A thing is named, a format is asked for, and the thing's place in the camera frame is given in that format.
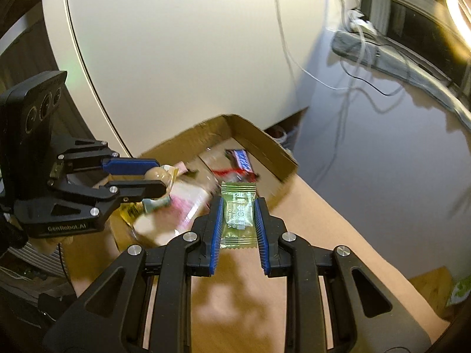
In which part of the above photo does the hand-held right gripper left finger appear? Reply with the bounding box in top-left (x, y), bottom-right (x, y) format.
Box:
top-left (42, 196), bottom-right (225, 353)

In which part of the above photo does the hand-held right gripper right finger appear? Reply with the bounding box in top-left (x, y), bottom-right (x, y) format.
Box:
top-left (254, 197), bottom-right (431, 353)

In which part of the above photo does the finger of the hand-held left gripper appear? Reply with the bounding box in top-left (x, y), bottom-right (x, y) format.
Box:
top-left (52, 138), bottom-right (160, 177)
top-left (49, 178), bottom-right (168, 203)

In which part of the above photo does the green candy packet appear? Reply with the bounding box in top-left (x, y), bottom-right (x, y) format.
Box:
top-left (220, 182), bottom-right (258, 251)

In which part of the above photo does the red snack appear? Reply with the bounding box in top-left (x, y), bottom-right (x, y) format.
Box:
top-left (211, 167), bottom-right (260, 184)

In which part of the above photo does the brown chocolate bar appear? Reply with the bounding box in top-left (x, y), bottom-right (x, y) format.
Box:
top-left (224, 149), bottom-right (256, 177)

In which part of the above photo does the cardboard box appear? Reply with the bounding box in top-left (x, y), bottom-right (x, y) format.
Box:
top-left (88, 113), bottom-right (299, 257)

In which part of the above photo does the small yellow packet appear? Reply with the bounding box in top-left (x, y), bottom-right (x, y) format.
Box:
top-left (118, 202), bottom-right (145, 227)

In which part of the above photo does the clear pink snack bag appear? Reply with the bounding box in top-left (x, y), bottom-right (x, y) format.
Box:
top-left (132, 176), bottom-right (218, 245)

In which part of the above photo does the beige tablecloth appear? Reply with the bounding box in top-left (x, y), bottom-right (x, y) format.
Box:
top-left (70, 174), bottom-right (452, 353)

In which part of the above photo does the grey ribbed panel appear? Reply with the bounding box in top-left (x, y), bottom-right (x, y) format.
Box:
top-left (0, 233), bottom-right (74, 282)

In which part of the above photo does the white cabinet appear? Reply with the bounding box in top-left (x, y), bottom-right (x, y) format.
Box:
top-left (40, 0), bottom-right (363, 159)

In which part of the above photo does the green and white bag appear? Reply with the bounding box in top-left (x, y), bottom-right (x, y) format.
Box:
top-left (447, 276), bottom-right (471, 307)

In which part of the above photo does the white plug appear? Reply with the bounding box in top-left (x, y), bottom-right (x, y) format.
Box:
top-left (346, 9), bottom-right (377, 34)

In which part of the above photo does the bright lamp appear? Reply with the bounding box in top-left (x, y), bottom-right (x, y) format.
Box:
top-left (443, 0), bottom-right (471, 49)

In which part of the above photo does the white cable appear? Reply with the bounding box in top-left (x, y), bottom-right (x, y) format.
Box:
top-left (269, 0), bottom-right (348, 92)

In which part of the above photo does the black cable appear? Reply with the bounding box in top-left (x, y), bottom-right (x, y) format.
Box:
top-left (334, 0), bottom-right (455, 98)

